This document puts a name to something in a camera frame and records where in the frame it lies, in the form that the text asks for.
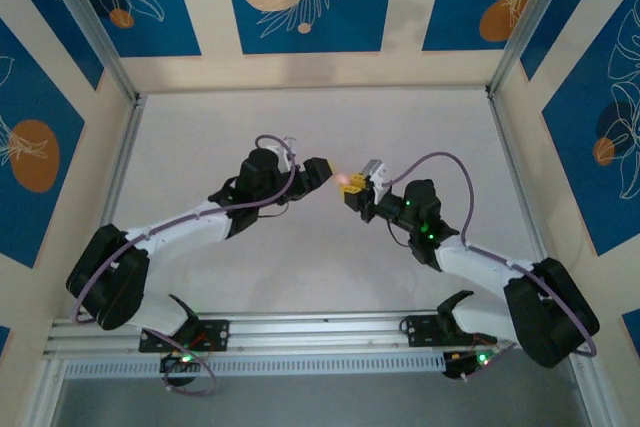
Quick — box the black controller board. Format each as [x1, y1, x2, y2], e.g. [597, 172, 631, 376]
[442, 349, 497, 381]
[159, 352, 202, 389]

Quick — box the grey metal sheet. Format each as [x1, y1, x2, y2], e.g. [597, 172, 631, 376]
[49, 377, 591, 427]

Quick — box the thin black right gripper cable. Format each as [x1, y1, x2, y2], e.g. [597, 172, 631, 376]
[387, 220, 419, 249]

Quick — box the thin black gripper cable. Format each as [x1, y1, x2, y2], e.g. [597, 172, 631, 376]
[253, 199, 294, 223]
[387, 220, 419, 249]

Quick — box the thin black left gripper cable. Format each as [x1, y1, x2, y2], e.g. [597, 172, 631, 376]
[253, 199, 294, 223]

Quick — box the aluminium side rail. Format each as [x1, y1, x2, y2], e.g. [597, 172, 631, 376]
[487, 89, 551, 261]
[99, 94, 147, 236]

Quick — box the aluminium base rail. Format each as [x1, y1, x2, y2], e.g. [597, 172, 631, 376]
[43, 310, 594, 359]

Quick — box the grey slotted cable duct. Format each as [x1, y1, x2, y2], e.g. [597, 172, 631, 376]
[63, 350, 449, 379]

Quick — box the aluminium frame post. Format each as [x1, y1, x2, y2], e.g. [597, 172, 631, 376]
[485, 0, 576, 98]
[35, 0, 142, 104]

